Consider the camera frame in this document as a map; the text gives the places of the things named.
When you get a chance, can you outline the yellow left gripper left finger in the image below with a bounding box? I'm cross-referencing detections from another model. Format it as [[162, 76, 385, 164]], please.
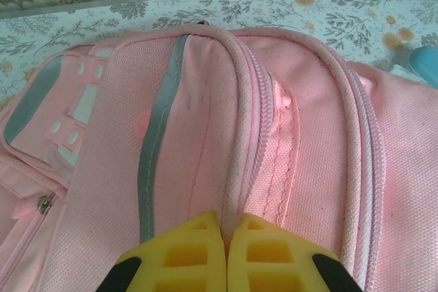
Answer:
[[99, 210, 227, 292]]

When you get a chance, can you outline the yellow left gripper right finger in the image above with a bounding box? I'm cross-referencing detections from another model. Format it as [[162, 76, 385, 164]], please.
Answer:
[[227, 213, 363, 292]]

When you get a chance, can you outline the pink backpack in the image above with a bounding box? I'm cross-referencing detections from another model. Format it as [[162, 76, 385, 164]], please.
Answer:
[[0, 25, 438, 292]]

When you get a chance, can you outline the light blue pencil case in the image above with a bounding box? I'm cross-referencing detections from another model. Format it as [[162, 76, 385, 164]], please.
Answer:
[[409, 44, 438, 85]]

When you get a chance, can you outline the floral tablecloth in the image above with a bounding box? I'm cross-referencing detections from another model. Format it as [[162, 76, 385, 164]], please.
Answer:
[[0, 0, 438, 101]]

